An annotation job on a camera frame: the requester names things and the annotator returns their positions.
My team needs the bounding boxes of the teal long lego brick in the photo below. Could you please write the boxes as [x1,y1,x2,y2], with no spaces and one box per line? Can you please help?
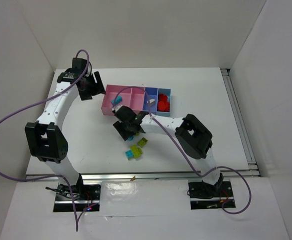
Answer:
[111,95,122,106]

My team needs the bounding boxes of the red lego cluster with face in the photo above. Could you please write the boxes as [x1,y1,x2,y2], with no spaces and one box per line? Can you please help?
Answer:
[157,93,170,112]

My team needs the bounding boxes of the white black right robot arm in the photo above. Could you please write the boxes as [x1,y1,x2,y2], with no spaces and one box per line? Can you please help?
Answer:
[112,105,223,199]

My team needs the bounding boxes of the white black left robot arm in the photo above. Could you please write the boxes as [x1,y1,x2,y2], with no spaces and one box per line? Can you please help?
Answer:
[25,57,105,199]

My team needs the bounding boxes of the green square lego brick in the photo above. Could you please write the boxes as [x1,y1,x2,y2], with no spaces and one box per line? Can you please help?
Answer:
[137,137,148,148]

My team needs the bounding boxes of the green teal lego stack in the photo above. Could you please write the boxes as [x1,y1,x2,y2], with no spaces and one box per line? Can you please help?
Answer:
[125,145,143,160]

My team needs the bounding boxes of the large pink container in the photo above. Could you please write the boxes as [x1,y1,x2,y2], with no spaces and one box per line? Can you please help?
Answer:
[101,84,132,116]

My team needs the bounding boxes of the narrow pink container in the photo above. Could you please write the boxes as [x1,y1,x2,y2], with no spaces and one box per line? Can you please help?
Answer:
[129,87,145,113]

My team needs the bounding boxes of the dark blue container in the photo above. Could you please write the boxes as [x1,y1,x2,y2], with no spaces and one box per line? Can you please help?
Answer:
[143,87,158,114]

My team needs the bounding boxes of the light blue container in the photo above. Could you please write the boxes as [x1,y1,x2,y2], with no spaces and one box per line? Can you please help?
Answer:
[157,88,171,117]

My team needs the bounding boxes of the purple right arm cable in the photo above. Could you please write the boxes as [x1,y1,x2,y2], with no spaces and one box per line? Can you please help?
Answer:
[112,86,252,215]

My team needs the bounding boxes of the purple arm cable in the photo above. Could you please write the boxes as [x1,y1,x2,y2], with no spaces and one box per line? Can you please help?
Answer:
[112,86,252,215]
[0,49,91,232]

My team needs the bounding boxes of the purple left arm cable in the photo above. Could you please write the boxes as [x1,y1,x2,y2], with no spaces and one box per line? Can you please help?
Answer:
[0,49,91,232]

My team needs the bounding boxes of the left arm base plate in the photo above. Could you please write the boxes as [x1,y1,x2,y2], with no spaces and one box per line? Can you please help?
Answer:
[45,184,101,213]

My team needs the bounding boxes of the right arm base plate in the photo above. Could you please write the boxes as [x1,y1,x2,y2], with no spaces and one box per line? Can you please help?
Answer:
[187,181,236,210]

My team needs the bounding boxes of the aluminium right rail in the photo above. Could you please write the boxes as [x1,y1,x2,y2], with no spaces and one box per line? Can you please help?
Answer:
[220,68,261,177]

